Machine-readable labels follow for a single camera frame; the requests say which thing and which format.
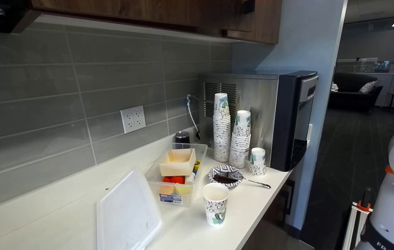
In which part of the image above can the black round jar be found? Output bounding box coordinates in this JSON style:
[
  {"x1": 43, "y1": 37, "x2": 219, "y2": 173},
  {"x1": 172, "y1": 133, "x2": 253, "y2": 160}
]
[{"x1": 174, "y1": 130, "x2": 193, "y2": 151}]

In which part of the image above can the blue toy block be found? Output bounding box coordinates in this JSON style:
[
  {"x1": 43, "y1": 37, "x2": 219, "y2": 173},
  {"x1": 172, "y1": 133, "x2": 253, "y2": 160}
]
[{"x1": 158, "y1": 191, "x2": 183, "y2": 206}]

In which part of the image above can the single patterned paper cup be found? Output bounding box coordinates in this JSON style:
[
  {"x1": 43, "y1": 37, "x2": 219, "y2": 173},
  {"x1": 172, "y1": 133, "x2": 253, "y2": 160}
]
[{"x1": 201, "y1": 181, "x2": 232, "y2": 230}]

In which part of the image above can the short patterned paper cup stack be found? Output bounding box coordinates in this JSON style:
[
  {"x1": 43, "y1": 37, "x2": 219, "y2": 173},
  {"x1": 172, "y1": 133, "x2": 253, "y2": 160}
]
[{"x1": 249, "y1": 146, "x2": 268, "y2": 177}]

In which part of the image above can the light sofa pillow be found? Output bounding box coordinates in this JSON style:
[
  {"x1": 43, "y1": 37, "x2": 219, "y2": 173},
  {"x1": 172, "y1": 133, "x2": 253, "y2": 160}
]
[{"x1": 358, "y1": 80, "x2": 379, "y2": 96}]

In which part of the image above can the walnut wall cabinet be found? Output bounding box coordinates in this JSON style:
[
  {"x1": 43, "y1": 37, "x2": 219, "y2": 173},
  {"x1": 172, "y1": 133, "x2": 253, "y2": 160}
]
[{"x1": 222, "y1": 0, "x2": 285, "y2": 48}]

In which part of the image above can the grey water hose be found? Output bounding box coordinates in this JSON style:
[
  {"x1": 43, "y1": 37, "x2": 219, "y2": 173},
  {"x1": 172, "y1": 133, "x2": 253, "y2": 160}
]
[{"x1": 185, "y1": 94, "x2": 203, "y2": 141}]

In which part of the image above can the row of mugs on shelf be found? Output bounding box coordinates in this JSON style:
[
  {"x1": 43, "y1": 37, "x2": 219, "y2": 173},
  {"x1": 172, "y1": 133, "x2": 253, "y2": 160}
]
[{"x1": 0, "y1": 0, "x2": 41, "y2": 35}]

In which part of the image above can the tall patterned paper cup stack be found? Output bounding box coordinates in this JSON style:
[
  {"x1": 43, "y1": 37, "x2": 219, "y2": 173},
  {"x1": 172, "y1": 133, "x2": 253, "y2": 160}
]
[{"x1": 211, "y1": 92, "x2": 233, "y2": 164}]

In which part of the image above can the red toy block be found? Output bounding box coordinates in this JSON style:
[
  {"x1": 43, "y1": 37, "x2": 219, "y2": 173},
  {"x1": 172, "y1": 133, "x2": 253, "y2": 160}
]
[{"x1": 163, "y1": 176, "x2": 188, "y2": 187}]

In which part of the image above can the white double wall outlet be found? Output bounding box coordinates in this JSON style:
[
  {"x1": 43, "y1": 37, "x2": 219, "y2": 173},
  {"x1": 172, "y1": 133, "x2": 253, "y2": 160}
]
[{"x1": 120, "y1": 105, "x2": 149, "y2": 135}]

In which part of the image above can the patterned paper bowl with grounds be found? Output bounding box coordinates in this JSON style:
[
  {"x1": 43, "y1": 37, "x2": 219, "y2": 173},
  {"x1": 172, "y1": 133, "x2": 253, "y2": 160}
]
[{"x1": 207, "y1": 164, "x2": 246, "y2": 191}]

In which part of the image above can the metal spoon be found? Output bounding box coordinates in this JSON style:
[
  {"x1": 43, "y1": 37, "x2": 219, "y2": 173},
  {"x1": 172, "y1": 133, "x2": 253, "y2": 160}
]
[{"x1": 238, "y1": 174, "x2": 274, "y2": 191}]

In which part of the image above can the white plastic bin lid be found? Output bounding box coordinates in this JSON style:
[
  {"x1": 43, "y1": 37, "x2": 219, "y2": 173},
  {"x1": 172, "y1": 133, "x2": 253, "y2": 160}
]
[{"x1": 95, "y1": 169, "x2": 164, "y2": 250}]

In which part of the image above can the white pole with orange band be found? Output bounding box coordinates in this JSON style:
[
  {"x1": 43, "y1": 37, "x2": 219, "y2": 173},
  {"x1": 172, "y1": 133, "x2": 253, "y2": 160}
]
[{"x1": 342, "y1": 201, "x2": 375, "y2": 250}]

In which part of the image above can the dark sofa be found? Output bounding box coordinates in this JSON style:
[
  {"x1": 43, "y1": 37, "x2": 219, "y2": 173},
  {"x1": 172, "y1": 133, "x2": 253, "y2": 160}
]
[{"x1": 328, "y1": 71, "x2": 385, "y2": 113}]

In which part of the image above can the large yellow toy block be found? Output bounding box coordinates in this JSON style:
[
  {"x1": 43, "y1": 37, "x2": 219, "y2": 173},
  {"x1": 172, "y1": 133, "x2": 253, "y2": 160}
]
[{"x1": 174, "y1": 184, "x2": 193, "y2": 196}]

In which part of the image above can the medium patterned paper cup stack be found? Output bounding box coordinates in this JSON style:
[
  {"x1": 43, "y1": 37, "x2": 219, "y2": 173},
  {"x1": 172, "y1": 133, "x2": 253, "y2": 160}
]
[{"x1": 228, "y1": 109, "x2": 254, "y2": 171}]

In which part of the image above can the clear plastic bin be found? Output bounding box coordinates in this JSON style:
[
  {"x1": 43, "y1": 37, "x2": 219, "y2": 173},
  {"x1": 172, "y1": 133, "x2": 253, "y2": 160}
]
[{"x1": 146, "y1": 142, "x2": 210, "y2": 209}]

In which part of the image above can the stainless black beverage dispenser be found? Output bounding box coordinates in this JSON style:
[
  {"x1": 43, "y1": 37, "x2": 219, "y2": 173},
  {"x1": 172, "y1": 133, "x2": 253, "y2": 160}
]
[{"x1": 199, "y1": 70, "x2": 321, "y2": 174}]

